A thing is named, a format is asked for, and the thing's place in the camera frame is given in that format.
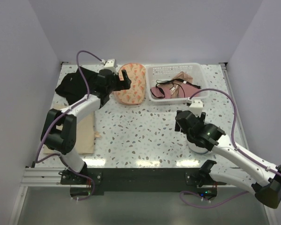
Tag tulip print mesh laundry bag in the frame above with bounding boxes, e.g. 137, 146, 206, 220
113, 63, 146, 105

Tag round white mesh laundry bag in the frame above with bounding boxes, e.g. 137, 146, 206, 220
187, 142, 211, 155

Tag black garment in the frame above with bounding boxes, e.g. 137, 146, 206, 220
55, 67, 98, 105

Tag white plastic basket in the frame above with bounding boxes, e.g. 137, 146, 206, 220
146, 63, 208, 105

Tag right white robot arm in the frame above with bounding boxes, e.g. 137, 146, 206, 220
175, 110, 281, 209

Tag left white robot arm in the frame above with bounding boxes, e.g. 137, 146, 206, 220
40, 67, 131, 184

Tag pink beige bra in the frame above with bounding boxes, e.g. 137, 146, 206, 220
170, 72, 193, 98

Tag beige folded garment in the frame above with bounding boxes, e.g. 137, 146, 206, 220
44, 104, 96, 155

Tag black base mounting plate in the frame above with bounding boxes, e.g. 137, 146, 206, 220
59, 168, 218, 197

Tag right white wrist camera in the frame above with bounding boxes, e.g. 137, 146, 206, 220
186, 98, 203, 117

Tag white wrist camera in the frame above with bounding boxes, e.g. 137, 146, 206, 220
101, 59, 116, 70
186, 98, 203, 117

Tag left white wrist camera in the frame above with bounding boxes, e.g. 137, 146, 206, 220
101, 59, 116, 70

